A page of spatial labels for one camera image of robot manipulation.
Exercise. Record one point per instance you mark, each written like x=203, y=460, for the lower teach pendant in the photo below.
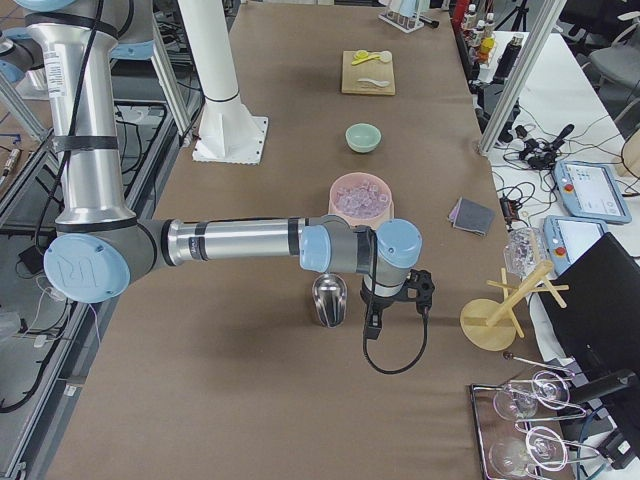
x=568, y=238

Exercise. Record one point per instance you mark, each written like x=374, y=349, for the yellow plastic spoon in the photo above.
x=362, y=56

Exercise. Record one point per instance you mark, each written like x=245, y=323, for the white garlic bulb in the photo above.
x=385, y=56

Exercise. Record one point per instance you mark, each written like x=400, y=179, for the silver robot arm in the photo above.
x=102, y=246

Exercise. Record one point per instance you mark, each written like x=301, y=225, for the bamboo cutting board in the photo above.
x=374, y=69

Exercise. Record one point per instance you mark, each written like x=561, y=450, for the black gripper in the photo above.
x=378, y=304

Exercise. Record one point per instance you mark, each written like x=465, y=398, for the steel ice scoop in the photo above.
x=330, y=293

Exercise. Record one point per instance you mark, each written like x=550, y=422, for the wine glass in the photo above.
x=522, y=457
x=519, y=399

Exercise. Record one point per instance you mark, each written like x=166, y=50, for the wooden cup tree stand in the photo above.
x=492, y=325

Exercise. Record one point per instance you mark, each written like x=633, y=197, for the white ceramic spoon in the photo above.
x=374, y=82

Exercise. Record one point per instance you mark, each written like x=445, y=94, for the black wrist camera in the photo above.
x=420, y=290

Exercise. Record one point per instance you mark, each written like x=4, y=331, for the upper teach pendant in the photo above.
x=589, y=191

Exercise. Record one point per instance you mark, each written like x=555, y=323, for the lower wine glass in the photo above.
x=522, y=457

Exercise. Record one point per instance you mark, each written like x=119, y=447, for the mint green bowl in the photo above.
x=363, y=137

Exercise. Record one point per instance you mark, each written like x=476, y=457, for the upper wine glass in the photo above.
x=519, y=399

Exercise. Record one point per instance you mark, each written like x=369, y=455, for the grey folded cloth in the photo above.
x=472, y=217

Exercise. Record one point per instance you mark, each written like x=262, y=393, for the condiment bottles rack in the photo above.
x=477, y=32

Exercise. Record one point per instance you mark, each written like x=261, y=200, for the aluminium frame post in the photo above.
x=535, y=41

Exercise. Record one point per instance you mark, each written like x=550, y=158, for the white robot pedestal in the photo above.
x=228, y=132

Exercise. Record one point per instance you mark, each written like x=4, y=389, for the pink bowl of ice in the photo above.
x=361, y=196

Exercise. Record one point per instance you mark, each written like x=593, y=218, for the black water bottle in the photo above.
x=508, y=58

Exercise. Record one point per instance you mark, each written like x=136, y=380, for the clear plastic ice container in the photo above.
x=524, y=250

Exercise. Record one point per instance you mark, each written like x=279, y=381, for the wire glass rack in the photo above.
x=491, y=428

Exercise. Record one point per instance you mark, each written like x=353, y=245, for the black monitor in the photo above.
x=599, y=326

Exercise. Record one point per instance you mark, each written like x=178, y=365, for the teach pendant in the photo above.
x=589, y=191
x=568, y=238

